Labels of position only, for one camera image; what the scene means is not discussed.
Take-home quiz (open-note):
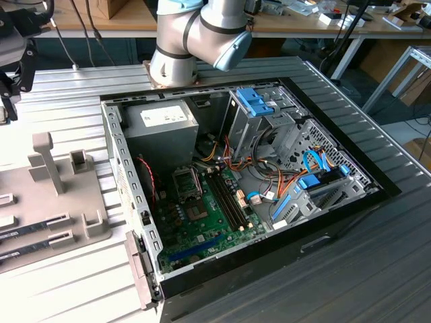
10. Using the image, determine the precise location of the grey metal drive cage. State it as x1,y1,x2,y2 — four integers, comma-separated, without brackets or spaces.
224,89,307,166

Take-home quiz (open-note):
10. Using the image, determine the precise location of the grey cable with white plug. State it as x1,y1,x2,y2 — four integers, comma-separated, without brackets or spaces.
50,20,81,71

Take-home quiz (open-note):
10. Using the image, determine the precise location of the brown cardboard box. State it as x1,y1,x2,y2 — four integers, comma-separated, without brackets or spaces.
402,137,431,169

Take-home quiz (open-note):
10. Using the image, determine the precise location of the CPU socket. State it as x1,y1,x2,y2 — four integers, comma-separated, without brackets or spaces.
183,198,212,223

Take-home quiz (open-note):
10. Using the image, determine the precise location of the metal socket cover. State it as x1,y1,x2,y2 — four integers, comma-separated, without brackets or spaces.
172,166,203,203

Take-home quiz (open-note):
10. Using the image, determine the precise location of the blue SATA wire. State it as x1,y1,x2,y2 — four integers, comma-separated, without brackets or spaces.
302,149,335,173

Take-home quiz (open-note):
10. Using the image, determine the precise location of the hard disk in blue carrier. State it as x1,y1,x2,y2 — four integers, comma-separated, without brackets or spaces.
296,164,351,203

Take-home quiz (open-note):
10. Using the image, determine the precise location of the small white box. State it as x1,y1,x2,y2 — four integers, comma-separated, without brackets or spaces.
318,12,341,26

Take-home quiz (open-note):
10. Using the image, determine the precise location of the cardboard box on desk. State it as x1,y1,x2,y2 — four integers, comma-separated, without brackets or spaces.
106,0,131,20

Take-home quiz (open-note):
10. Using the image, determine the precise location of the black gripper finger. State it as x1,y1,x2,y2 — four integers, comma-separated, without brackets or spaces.
0,38,40,122

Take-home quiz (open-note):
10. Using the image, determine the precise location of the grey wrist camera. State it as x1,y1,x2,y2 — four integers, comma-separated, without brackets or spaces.
0,32,30,68

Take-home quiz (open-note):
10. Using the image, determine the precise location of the thin black cable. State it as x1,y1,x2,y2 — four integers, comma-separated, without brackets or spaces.
69,0,117,67

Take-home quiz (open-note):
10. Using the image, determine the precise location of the case fan with red wire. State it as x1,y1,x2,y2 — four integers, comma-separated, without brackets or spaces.
134,153,162,206

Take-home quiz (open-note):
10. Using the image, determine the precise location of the black open PC case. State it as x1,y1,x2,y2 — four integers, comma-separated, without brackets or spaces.
100,76,403,323

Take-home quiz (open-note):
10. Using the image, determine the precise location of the thick black camera cable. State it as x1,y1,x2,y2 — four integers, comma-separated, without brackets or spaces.
16,0,57,36

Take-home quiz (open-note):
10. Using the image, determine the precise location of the grey parts rack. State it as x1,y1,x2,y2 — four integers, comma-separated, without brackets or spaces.
0,132,114,274

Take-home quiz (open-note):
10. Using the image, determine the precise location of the RAM stick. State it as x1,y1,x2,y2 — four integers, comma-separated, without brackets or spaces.
0,239,57,262
0,219,57,240

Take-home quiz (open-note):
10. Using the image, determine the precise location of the perforated metal disk cage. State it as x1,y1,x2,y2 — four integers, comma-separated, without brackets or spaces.
267,117,380,229

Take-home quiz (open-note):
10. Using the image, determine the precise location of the orange yellow red wire bundle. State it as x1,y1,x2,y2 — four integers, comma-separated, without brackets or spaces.
193,134,302,203

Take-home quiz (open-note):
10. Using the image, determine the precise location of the wooden desk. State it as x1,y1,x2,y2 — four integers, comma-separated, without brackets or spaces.
0,0,431,40

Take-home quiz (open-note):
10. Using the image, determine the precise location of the green motherboard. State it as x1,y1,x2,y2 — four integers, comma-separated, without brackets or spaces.
153,164,270,275

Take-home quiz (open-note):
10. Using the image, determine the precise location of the blue plastic drive latch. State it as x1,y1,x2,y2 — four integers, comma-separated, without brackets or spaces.
236,87,275,117

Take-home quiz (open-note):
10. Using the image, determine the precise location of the black stand pole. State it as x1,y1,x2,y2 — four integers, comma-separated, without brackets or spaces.
333,0,371,48

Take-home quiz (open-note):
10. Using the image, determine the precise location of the aluminium profile frame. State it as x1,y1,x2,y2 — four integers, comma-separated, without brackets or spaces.
362,45,431,115

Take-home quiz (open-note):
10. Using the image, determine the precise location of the black RAM slot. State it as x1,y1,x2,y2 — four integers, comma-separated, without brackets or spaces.
205,174,239,234
213,170,248,229
217,168,253,227
209,172,243,231

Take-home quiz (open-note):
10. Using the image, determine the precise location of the black power cable bundle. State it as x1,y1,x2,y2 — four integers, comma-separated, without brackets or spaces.
252,127,280,166

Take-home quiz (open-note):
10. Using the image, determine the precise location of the grey power supply unit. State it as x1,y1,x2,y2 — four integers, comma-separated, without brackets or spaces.
121,99,200,176

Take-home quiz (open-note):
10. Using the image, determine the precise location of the blue expansion slot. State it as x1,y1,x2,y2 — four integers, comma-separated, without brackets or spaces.
168,234,224,263

